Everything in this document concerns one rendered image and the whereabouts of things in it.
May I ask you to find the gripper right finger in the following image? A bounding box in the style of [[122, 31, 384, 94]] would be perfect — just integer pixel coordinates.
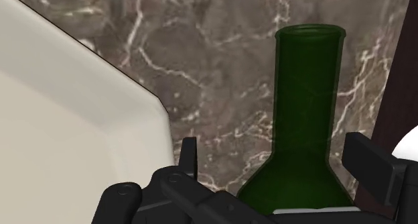
[[341, 131, 418, 224]]

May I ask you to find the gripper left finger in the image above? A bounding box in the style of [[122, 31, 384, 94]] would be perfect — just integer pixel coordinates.
[[91, 136, 276, 224]]

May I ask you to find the white round object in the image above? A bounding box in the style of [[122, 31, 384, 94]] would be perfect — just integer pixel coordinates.
[[391, 125, 418, 162]]

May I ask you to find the dark brown wooden panel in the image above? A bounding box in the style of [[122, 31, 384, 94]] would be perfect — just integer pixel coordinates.
[[354, 0, 418, 219]]

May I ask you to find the dark green glass bottle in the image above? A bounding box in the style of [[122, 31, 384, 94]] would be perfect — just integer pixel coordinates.
[[236, 23, 356, 216]]

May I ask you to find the large white bathroom fixture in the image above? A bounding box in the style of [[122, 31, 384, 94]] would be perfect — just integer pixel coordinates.
[[0, 0, 176, 224]]

